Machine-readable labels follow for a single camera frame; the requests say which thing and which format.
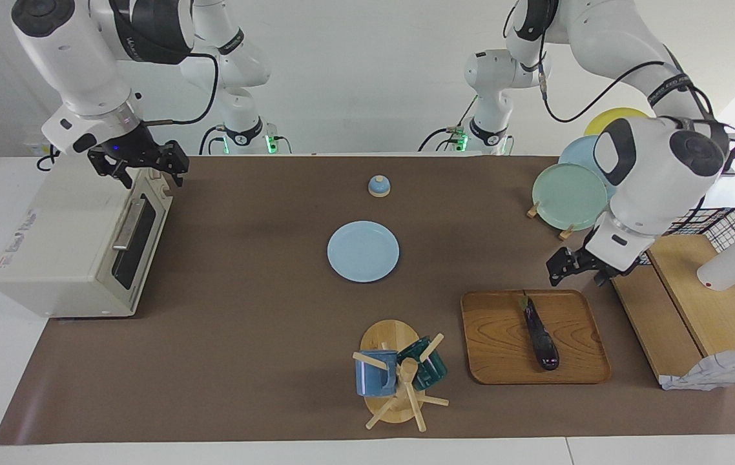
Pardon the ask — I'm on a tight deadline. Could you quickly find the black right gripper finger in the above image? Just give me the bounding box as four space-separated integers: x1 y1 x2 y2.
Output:
156 141 189 188
90 155 133 188

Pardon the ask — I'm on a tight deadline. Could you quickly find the glass oven door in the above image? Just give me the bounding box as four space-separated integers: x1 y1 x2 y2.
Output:
111 187 173 307

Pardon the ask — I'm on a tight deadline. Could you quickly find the purple eggplant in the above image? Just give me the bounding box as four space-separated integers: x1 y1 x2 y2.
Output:
519 292 561 371

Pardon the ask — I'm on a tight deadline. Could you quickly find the beige toaster oven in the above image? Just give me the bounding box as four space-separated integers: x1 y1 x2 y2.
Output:
0 150 173 318

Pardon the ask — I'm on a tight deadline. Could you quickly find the wooden plate rack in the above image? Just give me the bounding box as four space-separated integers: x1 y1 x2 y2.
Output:
526 201 575 241

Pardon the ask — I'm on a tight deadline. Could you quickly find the pale green plate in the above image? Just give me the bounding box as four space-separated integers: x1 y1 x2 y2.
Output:
532 163 608 231

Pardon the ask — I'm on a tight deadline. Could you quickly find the light blue racked plate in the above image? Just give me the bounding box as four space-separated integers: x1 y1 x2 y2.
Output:
558 134 617 201

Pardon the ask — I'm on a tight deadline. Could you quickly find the brown wooden tray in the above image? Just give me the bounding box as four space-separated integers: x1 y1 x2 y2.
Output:
460 289 613 386

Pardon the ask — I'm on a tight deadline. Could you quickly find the yellow plate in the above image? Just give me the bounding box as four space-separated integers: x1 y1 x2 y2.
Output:
584 107 651 136

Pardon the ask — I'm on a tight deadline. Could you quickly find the white folded cloth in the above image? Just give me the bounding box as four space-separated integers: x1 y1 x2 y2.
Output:
660 347 735 391

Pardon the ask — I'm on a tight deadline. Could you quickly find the dark green mug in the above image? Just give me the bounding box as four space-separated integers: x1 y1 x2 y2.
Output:
397 336 448 391

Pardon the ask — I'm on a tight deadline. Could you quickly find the bamboo mug rack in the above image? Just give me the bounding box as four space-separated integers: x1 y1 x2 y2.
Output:
353 319 450 432

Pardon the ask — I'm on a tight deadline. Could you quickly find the brown table mat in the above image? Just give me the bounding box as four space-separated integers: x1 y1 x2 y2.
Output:
0 155 735 446

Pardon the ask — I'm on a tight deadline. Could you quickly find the blue mug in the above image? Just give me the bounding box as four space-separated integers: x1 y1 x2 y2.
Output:
355 349 399 397

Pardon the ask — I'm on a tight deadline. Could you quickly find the wooden wire mesh shelf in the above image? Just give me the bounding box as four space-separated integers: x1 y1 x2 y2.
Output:
605 207 735 391

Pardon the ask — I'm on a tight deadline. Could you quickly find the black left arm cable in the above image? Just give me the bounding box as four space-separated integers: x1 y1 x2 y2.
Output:
503 0 733 169

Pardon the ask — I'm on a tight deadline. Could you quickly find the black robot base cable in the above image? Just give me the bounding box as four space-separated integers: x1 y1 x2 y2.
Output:
419 97 479 153

